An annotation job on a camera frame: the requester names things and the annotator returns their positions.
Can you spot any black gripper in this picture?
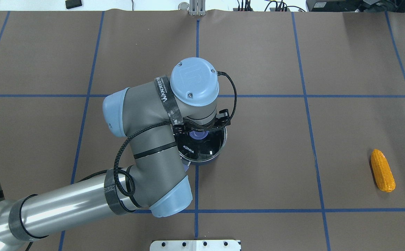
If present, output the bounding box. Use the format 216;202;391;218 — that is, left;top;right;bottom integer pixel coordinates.
173;118;226;136

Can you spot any glass pot lid blue knob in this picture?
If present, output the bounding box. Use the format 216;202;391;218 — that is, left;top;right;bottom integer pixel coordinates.
174;129;227;155

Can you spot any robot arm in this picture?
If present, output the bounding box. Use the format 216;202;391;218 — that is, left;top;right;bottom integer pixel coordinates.
0;57;237;251

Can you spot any yellow corn cob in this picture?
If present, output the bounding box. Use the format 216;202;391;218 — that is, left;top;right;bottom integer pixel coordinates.
370;149;396;193

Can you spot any dark blue saucepan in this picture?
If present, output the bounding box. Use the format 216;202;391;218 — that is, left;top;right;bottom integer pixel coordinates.
179;153;220;172

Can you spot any black small box device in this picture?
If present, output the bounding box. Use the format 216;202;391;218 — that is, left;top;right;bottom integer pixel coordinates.
64;0;83;10

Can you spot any aluminium frame post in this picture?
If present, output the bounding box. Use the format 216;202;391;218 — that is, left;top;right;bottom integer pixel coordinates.
188;0;206;16

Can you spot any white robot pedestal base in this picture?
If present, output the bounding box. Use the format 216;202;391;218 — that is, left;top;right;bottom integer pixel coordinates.
149;239;242;251

